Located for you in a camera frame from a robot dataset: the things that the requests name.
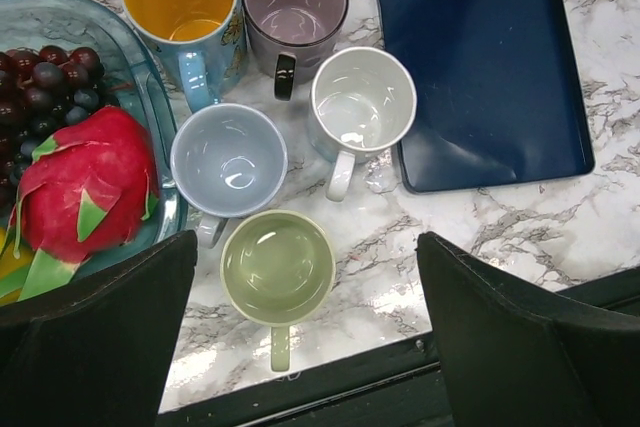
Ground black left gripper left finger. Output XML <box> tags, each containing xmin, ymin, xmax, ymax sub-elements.
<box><xmin>1</xmin><ymin>231</ymin><xmax>197</xmax><ymax>426</ymax></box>

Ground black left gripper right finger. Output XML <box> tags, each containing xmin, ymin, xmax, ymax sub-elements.
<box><xmin>417</xmin><ymin>232</ymin><xmax>639</xmax><ymax>426</ymax></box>

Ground light green mug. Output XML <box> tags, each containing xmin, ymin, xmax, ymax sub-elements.
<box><xmin>220</xmin><ymin>210</ymin><xmax>336</xmax><ymax>372</ymax></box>

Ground clear blue plastic bowl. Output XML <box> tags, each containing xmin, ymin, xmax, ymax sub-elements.
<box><xmin>1</xmin><ymin>0</ymin><xmax>188</xmax><ymax>280</ymax></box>

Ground dark blue tray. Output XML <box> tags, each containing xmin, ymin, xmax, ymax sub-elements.
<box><xmin>378</xmin><ymin>0</ymin><xmax>595</xmax><ymax>193</ymax></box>

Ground blue mug white base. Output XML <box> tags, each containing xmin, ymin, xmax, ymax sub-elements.
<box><xmin>307</xmin><ymin>47</ymin><xmax>417</xmax><ymax>202</ymax></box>

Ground dark purple grapes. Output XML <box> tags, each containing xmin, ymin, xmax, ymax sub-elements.
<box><xmin>1</xmin><ymin>45</ymin><xmax>120</xmax><ymax>214</ymax></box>

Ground red dragon fruit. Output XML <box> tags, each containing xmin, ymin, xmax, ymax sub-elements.
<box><xmin>1</xmin><ymin>106</ymin><xmax>159</xmax><ymax>303</ymax></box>

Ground purple mug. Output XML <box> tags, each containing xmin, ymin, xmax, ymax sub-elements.
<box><xmin>242</xmin><ymin>0</ymin><xmax>349</xmax><ymax>101</ymax></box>

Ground blue butterfly mug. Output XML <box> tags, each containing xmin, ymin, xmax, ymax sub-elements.
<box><xmin>121</xmin><ymin>0</ymin><xmax>248</xmax><ymax>112</ymax></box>

